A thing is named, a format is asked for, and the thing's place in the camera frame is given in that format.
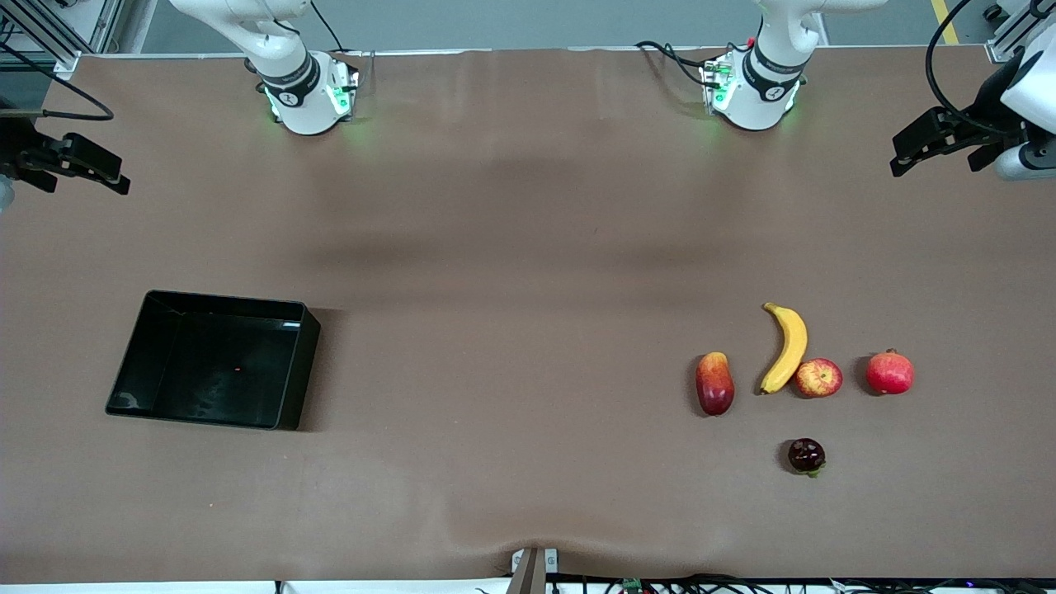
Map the black arm base cable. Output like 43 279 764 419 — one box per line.
634 40 728 88
309 0 349 55

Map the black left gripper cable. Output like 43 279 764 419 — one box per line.
925 0 1017 138

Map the yellow banana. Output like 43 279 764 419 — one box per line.
760 302 809 395

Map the brown table mat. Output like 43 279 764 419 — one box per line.
0 45 1056 583

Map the red yellow mango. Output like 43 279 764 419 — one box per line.
695 352 736 417

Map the red yellow apple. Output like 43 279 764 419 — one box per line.
794 358 844 399

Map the black left arm base cable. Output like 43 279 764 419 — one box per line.
634 40 728 88

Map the red pomegranate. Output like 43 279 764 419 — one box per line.
865 348 916 396

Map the black plastic box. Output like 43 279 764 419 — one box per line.
105 290 322 431

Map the dark purple mangosteen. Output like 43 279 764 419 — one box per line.
786 438 827 479

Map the grey metal table clamp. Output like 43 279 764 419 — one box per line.
506 547 559 594

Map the black right arm base cable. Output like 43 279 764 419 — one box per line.
309 0 349 55

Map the aluminium frame profile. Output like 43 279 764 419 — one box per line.
985 0 1042 64
0 0 126 80

